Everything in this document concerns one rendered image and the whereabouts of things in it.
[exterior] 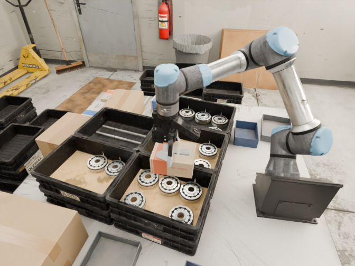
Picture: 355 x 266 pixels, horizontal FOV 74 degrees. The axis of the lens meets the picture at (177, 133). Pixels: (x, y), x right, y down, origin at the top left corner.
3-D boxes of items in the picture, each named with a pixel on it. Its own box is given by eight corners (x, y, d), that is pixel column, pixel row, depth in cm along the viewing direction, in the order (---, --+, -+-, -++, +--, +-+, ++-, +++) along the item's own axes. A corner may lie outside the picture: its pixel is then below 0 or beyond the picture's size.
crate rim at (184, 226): (215, 176, 108) (216, 172, 106) (197, 234, 86) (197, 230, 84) (138, 154, 118) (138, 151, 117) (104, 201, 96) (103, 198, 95)
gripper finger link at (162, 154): (156, 166, 86) (158, 141, 85) (171, 168, 85) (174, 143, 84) (153, 168, 83) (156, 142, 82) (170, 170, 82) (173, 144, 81)
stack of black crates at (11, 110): (22, 131, 255) (4, 94, 227) (48, 134, 252) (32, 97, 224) (-6, 156, 224) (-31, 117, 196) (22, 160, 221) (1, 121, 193)
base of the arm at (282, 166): (296, 177, 114) (297, 157, 115) (303, 179, 100) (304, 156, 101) (263, 173, 119) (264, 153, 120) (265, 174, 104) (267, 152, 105)
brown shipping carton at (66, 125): (75, 167, 139) (67, 146, 129) (44, 159, 144) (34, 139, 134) (101, 136, 162) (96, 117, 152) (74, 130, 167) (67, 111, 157)
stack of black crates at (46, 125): (56, 135, 250) (45, 108, 229) (83, 138, 246) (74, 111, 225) (32, 161, 219) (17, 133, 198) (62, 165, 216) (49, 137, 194)
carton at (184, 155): (195, 156, 98) (196, 143, 93) (192, 178, 88) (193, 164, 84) (158, 152, 100) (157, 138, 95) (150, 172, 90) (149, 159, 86)
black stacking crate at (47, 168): (139, 168, 124) (137, 152, 117) (108, 214, 102) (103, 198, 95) (77, 150, 135) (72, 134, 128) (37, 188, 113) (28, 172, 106)
